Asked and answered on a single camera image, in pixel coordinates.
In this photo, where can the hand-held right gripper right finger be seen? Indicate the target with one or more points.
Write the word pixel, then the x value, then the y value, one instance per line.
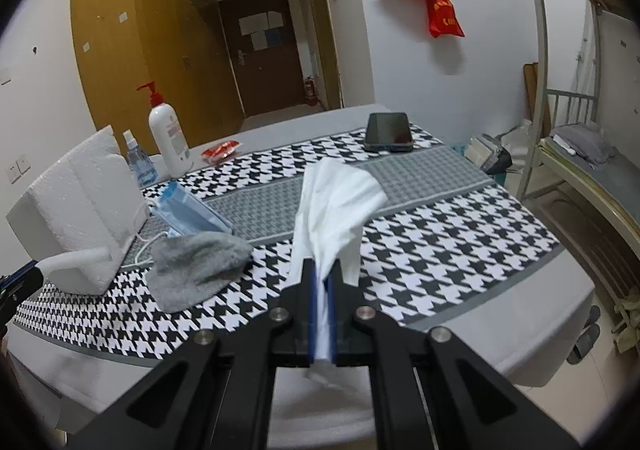
pixel 345 325

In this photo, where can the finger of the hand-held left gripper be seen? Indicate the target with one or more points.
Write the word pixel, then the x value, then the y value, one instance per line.
pixel 10 305
pixel 22 275

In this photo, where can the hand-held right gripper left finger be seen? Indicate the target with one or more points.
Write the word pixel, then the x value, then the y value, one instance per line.
pixel 311 320

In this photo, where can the white foam piece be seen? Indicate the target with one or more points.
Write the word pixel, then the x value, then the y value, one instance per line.
pixel 75 260

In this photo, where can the white foam box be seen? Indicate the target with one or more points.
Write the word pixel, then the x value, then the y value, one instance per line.
pixel 75 200

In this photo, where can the white tissue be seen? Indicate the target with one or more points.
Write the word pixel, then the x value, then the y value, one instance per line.
pixel 330 210

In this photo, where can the grey sock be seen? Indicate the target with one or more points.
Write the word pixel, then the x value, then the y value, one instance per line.
pixel 200 265

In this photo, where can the houndstooth tablecloth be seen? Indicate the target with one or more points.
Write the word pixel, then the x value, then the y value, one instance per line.
pixel 450 255

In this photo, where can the blue face mask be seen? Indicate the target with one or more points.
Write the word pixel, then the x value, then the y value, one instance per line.
pixel 192 215

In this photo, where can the blue spray bottle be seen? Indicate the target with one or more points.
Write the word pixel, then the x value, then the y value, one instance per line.
pixel 140 165

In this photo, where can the red snack packet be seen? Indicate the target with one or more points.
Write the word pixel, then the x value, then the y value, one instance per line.
pixel 220 150

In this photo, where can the black smartphone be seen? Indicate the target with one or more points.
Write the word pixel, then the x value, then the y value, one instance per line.
pixel 389 130

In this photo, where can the white lotion pump bottle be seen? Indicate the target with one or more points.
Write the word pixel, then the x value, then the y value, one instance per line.
pixel 170 140

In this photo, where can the black floor bag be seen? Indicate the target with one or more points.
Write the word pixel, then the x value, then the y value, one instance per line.
pixel 497 160

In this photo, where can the red fire extinguisher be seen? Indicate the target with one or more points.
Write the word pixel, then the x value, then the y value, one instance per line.
pixel 311 92

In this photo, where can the dark slipper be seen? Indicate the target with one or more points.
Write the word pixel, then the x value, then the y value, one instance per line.
pixel 582 345
pixel 591 320

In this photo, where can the dark brown door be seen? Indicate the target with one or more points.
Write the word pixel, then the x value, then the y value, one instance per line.
pixel 270 75

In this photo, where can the wooden wardrobe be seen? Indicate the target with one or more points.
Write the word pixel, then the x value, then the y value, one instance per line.
pixel 130 30

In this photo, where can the olive cloth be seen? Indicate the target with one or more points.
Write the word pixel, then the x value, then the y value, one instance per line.
pixel 627 320

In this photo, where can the white door notice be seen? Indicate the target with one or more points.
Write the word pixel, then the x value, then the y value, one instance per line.
pixel 253 25
pixel 258 41
pixel 275 20

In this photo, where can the blue door notice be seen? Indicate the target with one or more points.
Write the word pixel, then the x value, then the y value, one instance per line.
pixel 273 37

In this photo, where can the light wooden side door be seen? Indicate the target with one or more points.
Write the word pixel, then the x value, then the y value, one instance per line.
pixel 325 30

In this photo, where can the grey folded bedding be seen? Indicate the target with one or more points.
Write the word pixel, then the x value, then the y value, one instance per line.
pixel 582 142

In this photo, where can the wooden boards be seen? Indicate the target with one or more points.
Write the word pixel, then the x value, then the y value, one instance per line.
pixel 532 90

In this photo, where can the red cloth bag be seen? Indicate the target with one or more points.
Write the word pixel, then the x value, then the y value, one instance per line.
pixel 445 15

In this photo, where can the metal bunk bed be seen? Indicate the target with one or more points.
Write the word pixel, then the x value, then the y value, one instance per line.
pixel 542 55

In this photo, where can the white wall socket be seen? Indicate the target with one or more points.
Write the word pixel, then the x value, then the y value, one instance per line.
pixel 22 164
pixel 11 171

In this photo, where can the white wall switch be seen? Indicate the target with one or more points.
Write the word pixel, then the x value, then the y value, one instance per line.
pixel 5 76

